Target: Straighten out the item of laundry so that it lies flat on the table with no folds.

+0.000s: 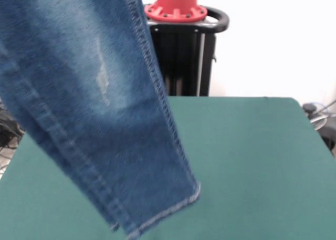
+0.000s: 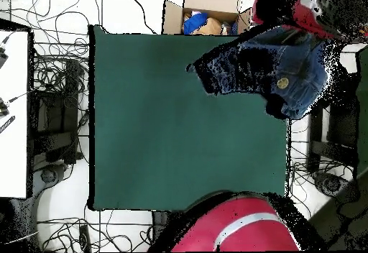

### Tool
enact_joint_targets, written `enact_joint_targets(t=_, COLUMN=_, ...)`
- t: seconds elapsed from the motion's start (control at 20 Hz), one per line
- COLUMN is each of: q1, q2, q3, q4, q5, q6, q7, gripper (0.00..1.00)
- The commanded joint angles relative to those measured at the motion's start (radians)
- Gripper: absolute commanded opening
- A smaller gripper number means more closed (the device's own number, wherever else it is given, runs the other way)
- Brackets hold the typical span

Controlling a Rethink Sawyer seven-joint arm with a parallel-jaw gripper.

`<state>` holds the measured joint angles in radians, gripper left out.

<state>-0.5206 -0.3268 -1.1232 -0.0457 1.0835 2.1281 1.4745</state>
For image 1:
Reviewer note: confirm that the blue denim jeans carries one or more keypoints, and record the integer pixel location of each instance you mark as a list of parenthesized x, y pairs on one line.
[(92, 106)]

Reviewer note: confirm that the dark green table cloth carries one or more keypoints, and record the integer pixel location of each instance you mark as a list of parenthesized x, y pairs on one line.
[(249, 171)]

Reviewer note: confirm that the dark grey stand base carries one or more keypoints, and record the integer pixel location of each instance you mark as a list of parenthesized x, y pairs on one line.
[(329, 137)]

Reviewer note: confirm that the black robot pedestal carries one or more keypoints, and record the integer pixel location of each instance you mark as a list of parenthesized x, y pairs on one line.
[(183, 53)]

